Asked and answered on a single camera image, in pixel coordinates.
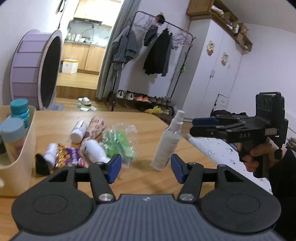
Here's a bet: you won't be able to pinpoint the white wide plastic bottle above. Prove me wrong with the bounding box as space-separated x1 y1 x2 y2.
82 140 110 163

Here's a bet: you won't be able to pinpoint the green floss picks bag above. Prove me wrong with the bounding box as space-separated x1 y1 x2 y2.
100 123 138 168

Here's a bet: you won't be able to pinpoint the purple snack packet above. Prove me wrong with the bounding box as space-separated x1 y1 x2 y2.
55 144 88 168

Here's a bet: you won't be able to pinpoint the clear white spray bottle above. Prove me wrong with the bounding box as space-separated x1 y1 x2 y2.
151 110 185 171

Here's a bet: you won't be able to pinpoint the white small pill bottle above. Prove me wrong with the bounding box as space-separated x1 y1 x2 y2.
70 120 88 144

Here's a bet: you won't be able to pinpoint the pink patterned tube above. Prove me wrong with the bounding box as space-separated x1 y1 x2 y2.
80 116 106 149

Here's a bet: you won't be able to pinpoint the small white dropper bottle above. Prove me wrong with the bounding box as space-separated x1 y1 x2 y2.
43 143 58 170

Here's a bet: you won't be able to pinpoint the toothpick jar blue lid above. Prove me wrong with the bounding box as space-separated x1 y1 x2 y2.
1 118 27 163

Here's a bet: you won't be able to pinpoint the teal cap medicine bottle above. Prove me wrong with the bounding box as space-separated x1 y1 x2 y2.
10 98 30 129

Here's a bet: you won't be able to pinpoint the person right hand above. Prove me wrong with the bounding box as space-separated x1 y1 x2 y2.
242 138 287 172

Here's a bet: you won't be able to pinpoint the white patterned bedsheet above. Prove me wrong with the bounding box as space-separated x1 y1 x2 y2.
188 136 273 194

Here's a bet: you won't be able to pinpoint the shoe row on rack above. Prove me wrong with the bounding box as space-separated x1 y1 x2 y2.
115 90 173 108

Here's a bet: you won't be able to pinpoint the yellow duck toy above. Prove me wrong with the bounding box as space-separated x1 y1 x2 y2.
144 106 162 115

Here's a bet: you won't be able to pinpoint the white wardrobe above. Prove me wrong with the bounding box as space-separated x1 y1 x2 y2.
178 19 242 120

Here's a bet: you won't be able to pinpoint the white slipper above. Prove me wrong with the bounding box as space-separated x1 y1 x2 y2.
80 106 98 112
78 97 92 106

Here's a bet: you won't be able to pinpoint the beige plastic storage bin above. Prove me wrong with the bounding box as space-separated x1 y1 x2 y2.
1 105 37 197

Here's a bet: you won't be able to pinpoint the clothes rack with garments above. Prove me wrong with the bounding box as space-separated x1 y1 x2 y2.
107 11 195 110

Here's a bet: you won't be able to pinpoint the grey door curtain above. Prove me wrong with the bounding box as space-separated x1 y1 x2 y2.
96 0 141 99

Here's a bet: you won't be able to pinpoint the white storage box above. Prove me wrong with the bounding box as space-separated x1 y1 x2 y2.
62 59 79 74

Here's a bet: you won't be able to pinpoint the cardboard boxes atop wardrobe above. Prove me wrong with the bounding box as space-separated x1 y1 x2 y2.
186 0 253 52

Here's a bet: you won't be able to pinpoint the purple cat exercise wheel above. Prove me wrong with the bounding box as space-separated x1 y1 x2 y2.
10 30 63 110

